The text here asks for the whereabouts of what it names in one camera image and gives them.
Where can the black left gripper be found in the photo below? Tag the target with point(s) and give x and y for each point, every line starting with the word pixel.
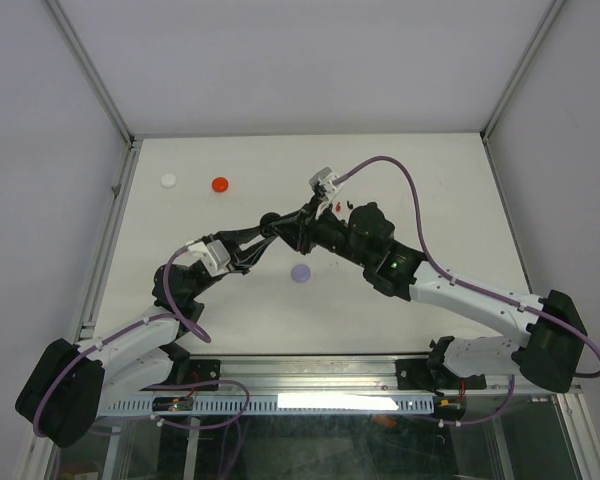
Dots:
pixel 241 260

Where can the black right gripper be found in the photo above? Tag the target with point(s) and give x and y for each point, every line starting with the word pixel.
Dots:
pixel 299 228

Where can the black round charging case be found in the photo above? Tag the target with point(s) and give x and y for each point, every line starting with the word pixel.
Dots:
pixel 268 224

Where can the purple round earbud charging case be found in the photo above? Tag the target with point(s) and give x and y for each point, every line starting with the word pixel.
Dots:
pixel 301 273

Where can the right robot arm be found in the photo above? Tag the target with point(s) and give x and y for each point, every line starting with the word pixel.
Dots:
pixel 541 338

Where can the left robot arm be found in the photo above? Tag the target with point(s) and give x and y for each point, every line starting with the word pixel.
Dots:
pixel 72 384

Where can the orange round charging case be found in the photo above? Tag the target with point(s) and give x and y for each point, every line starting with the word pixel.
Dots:
pixel 220 184

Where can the white round charging case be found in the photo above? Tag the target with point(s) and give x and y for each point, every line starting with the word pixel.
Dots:
pixel 168 180

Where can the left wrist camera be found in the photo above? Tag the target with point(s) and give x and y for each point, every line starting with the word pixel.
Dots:
pixel 213 255

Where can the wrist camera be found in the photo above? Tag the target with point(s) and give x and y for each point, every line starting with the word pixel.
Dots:
pixel 326 186
pixel 213 255

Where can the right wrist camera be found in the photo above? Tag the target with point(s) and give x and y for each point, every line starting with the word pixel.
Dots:
pixel 326 186

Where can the aluminium mounting rail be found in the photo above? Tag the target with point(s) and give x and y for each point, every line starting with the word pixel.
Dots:
pixel 268 375

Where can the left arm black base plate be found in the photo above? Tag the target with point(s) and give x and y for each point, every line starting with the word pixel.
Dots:
pixel 199 370

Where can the white slotted cable duct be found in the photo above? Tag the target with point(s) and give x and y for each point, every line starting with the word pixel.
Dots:
pixel 280 404

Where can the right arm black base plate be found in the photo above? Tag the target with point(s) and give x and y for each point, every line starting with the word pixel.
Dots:
pixel 416 374

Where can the aluminium frame post left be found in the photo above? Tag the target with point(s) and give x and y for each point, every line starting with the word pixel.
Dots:
pixel 78 51

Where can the aluminium frame post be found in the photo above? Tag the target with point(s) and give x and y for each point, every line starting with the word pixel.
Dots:
pixel 78 51
pixel 536 41

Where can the aluminium frame post right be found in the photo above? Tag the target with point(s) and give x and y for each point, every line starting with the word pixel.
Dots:
pixel 536 41

